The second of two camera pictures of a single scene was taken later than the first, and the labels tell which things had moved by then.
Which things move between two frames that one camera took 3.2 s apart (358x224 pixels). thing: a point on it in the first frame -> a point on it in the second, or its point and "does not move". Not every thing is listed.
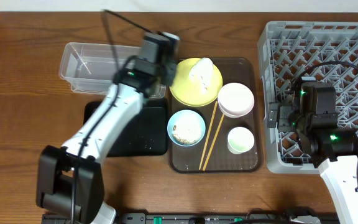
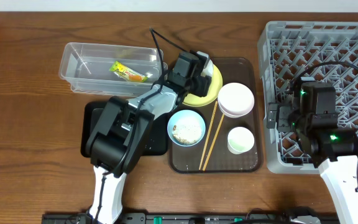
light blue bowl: x=186 y=127 does not move
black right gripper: x=274 y=115 does not move
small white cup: x=240 y=140 does not move
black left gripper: x=169 y=72 -> x=202 y=86
